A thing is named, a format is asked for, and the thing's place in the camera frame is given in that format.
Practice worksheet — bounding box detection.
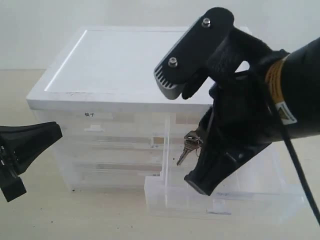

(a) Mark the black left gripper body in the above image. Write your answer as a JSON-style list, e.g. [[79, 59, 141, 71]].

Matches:
[[0, 139, 27, 202]]

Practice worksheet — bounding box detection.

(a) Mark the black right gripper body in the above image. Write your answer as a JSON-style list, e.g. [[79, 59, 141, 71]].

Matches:
[[182, 27, 292, 149]]

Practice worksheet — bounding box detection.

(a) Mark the bunch of keys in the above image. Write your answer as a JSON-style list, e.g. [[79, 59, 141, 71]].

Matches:
[[176, 126, 205, 166]]

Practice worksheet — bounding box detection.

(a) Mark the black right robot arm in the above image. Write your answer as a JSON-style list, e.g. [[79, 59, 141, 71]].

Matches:
[[184, 29, 320, 196]]

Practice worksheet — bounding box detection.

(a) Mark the middle wide clear drawer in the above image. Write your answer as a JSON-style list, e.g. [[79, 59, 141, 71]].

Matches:
[[60, 141, 163, 173]]

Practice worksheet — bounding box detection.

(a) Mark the wide clear drawer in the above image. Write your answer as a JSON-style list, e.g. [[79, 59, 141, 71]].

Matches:
[[60, 141, 163, 173], [63, 162, 162, 192]]

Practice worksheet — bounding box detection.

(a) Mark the white translucent drawer cabinet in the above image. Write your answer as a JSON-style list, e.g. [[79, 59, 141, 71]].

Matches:
[[26, 26, 213, 181]]

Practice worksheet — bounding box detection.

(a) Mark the bottom wide clear drawer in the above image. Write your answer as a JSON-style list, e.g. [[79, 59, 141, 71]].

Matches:
[[63, 162, 162, 192]]

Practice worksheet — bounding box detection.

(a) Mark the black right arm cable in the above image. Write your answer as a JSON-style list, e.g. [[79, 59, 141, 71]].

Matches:
[[247, 67, 320, 226]]

